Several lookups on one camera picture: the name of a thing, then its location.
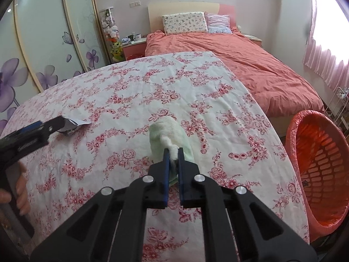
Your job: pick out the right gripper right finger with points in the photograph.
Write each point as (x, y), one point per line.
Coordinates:
(182, 173)

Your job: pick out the pink bedside nightstand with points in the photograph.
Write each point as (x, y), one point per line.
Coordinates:
(136, 49)

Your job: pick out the light green cloth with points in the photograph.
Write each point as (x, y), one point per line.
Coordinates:
(168, 133)

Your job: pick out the plush toy stack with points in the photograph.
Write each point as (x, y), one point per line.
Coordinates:
(111, 35)

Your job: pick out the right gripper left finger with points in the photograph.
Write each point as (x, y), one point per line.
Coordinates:
(166, 175)

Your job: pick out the pink window curtain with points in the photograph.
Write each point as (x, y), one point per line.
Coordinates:
(327, 46)

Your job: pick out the glass sliding wardrobe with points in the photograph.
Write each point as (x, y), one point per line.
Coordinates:
(44, 43)

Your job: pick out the pink striped pillow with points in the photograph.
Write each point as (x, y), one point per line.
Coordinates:
(218, 24)

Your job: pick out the bed with coral duvet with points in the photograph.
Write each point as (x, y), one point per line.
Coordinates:
(278, 90)

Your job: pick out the person left hand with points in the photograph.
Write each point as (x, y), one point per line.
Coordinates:
(22, 195)

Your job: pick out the white wire rack shelf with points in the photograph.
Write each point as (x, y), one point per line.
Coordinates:
(337, 110)

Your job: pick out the white floral pillow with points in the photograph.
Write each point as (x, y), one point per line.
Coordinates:
(185, 22)

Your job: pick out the red plastic laundry basket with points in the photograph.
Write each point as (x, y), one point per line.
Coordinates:
(318, 152)

